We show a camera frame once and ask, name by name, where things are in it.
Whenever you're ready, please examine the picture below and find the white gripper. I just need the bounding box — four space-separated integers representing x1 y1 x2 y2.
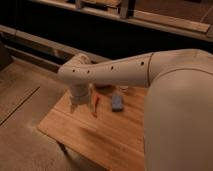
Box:
69 84 94 114

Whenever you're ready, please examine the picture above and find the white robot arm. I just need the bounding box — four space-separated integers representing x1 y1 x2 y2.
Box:
58 49 213 171

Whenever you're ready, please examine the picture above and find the dark red ceramic bowl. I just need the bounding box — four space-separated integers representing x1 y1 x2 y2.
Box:
95 84 112 89

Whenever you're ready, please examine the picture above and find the red chili pepper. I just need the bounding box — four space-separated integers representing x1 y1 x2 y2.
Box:
92 95 100 118

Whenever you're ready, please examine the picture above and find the wooden table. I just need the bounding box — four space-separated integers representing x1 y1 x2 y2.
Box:
38 87 147 171

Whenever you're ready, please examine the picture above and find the wooden shelf rail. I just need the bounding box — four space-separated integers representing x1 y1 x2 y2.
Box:
0 25 108 72

